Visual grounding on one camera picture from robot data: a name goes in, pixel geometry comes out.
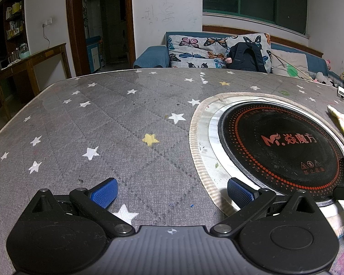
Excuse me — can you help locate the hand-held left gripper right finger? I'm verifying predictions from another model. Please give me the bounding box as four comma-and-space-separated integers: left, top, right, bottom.
210, 178, 329, 237

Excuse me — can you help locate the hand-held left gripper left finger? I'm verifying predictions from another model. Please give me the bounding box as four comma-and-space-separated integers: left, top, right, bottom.
19, 178, 136, 237

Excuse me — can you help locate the round black induction cooktop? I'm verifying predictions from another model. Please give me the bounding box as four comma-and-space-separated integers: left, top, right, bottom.
209, 100, 344, 208

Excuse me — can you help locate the grey star-print tablecloth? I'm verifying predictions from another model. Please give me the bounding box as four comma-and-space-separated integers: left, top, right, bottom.
0, 68, 344, 275

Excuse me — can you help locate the white plush toy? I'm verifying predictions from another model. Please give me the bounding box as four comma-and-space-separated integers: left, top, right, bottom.
315, 71, 329, 85

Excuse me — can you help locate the beige cushion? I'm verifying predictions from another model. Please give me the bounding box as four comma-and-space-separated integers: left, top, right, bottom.
271, 49, 310, 78

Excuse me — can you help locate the black backpack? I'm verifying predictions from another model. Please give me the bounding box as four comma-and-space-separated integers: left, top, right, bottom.
226, 42, 269, 73

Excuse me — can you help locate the blue and white cabinet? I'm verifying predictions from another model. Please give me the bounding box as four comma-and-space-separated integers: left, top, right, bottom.
86, 36, 103, 74

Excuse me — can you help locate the blue sofa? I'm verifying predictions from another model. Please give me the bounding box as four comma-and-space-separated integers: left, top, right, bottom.
133, 31, 344, 92

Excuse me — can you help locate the wooden desk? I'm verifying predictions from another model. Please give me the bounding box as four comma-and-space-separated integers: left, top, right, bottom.
0, 43, 72, 121

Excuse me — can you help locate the white cloth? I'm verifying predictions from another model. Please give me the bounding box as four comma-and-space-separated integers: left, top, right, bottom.
2, 59, 21, 70

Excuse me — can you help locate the wooden shelf cabinet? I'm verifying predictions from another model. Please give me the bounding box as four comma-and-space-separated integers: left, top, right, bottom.
0, 0, 28, 73

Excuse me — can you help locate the white cable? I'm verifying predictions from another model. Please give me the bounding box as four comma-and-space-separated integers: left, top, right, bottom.
42, 25, 51, 50

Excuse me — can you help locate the wooden door frame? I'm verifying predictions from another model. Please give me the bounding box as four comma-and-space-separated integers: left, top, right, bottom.
65, 0, 136, 78

